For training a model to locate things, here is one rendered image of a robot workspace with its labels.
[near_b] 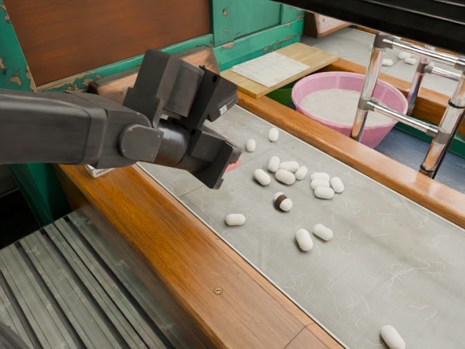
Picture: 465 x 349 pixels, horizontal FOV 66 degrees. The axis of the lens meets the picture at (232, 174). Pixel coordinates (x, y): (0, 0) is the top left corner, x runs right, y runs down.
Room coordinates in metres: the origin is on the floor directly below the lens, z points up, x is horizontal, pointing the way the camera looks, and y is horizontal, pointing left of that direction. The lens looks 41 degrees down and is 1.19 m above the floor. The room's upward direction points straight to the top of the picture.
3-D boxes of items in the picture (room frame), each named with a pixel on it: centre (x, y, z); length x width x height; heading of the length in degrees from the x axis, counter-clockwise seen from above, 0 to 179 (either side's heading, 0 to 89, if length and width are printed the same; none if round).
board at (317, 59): (0.93, -0.13, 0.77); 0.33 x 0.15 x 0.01; 132
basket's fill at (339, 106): (0.77, -0.28, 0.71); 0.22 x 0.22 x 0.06
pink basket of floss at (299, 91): (0.77, -0.28, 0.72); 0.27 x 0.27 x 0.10
